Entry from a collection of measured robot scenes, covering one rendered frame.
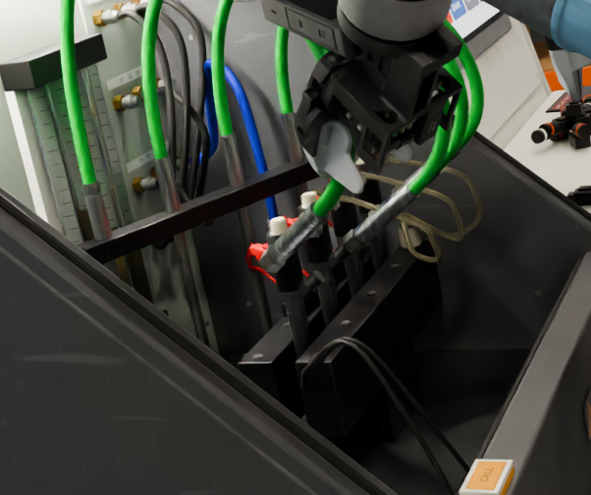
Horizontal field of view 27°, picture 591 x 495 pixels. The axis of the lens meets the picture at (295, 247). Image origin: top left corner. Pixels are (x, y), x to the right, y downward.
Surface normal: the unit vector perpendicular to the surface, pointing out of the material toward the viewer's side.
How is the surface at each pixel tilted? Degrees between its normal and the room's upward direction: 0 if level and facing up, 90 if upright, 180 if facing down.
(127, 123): 90
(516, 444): 0
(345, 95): 103
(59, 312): 90
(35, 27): 90
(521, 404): 0
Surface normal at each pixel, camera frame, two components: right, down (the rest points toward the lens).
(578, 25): -0.50, 0.65
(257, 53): -0.38, 0.34
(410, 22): 0.22, 0.86
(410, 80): -0.77, 0.51
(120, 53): 0.91, -0.05
